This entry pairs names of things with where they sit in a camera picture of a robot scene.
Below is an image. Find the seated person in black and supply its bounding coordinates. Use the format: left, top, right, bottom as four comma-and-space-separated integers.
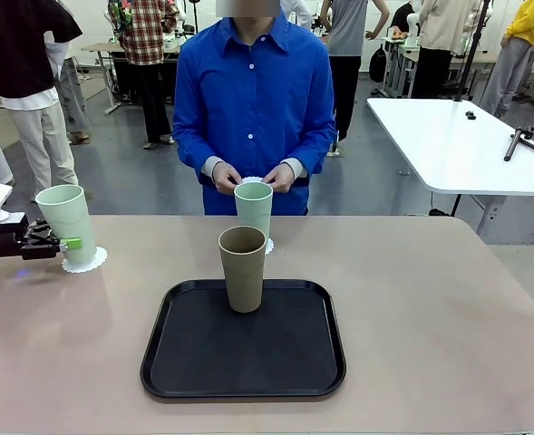
391, 2, 416, 33

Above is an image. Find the black plastic serving tray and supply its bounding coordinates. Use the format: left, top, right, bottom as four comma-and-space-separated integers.
140, 278, 348, 402

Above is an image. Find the person's left forearm blue sleeve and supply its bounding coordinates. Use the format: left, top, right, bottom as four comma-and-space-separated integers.
279, 135, 338, 180

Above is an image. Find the person in beige shirt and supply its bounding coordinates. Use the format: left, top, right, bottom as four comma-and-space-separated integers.
411, 0, 483, 99

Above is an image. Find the brown tall cup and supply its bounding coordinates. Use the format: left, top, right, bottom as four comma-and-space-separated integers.
218, 226, 267, 314

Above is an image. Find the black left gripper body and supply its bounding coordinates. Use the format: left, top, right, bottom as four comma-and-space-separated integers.
0, 212, 31, 260

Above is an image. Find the person's left hand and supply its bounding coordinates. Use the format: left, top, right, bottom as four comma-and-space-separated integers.
266, 163, 295, 194

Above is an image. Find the person in black shirt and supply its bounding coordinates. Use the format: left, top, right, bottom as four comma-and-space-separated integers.
0, 0, 86, 203

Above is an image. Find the black stand pole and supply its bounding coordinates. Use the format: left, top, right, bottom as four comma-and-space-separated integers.
451, 0, 494, 102

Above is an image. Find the person in blue shirt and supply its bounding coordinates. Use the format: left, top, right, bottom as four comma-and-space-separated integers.
171, 4, 338, 217

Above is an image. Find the person in grey shirt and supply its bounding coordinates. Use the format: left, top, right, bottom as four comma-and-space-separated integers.
320, 0, 390, 153

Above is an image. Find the black metal rod clamp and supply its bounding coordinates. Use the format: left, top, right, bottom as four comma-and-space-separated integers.
503, 124, 534, 164

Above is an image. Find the person's right hand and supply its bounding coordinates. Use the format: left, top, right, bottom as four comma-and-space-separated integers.
211, 162, 242, 196

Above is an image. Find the wooden top desk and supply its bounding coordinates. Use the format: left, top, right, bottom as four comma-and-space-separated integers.
81, 41, 127, 114

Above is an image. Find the white rounded table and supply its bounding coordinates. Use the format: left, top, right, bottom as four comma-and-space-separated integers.
365, 96, 534, 241

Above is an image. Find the person's right forearm blue sleeve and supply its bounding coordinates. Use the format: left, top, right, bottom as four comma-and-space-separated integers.
172, 135, 225, 185

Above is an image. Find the pale green tall cup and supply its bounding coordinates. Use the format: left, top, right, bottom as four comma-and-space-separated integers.
233, 183, 275, 255
34, 184, 99, 266

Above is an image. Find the person in grey trousers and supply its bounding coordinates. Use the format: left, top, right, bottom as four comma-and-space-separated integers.
44, 40, 91, 144

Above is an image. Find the black bag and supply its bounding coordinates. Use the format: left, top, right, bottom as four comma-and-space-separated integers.
368, 43, 388, 83

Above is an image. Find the person in plaid shirt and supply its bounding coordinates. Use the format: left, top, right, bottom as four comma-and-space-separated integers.
107, 0, 180, 150

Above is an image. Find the person in yellow hoodie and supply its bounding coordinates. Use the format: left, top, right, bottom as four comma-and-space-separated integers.
479, 0, 534, 120

